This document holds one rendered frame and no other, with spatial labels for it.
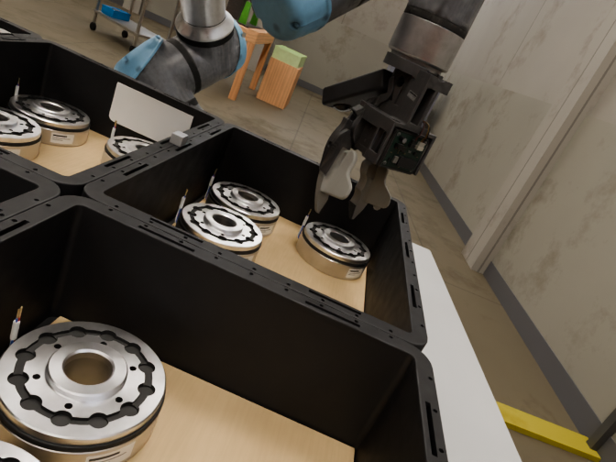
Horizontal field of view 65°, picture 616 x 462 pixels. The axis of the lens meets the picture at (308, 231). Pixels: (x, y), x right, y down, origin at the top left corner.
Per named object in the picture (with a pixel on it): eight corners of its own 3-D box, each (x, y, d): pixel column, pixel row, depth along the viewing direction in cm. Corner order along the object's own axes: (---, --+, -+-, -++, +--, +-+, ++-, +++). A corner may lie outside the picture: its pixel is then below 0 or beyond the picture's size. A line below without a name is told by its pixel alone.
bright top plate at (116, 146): (135, 136, 73) (136, 132, 73) (192, 165, 72) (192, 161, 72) (90, 144, 64) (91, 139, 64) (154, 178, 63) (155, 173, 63)
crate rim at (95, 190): (223, 136, 75) (227, 121, 74) (398, 215, 75) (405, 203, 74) (66, 216, 37) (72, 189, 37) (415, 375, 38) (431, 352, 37)
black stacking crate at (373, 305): (203, 190, 78) (227, 125, 74) (370, 266, 78) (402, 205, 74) (46, 313, 41) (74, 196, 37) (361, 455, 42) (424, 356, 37)
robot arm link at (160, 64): (137, 127, 101) (99, 67, 97) (190, 99, 107) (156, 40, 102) (153, 120, 91) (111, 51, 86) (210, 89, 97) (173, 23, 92)
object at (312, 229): (313, 218, 74) (315, 214, 73) (372, 248, 73) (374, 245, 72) (295, 237, 64) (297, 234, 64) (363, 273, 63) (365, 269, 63)
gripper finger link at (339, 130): (316, 170, 59) (358, 107, 57) (311, 164, 60) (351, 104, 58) (341, 183, 62) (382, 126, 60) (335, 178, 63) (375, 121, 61)
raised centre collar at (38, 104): (47, 101, 70) (48, 97, 70) (77, 115, 70) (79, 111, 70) (23, 104, 65) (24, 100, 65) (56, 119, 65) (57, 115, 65)
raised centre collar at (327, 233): (326, 227, 71) (327, 225, 71) (356, 243, 70) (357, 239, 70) (318, 237, 66) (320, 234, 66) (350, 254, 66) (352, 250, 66)
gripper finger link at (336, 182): (318, 223, 58) (364, 159, 55) (297, 200, 62) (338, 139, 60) (335, 231, 60) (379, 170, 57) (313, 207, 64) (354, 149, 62)
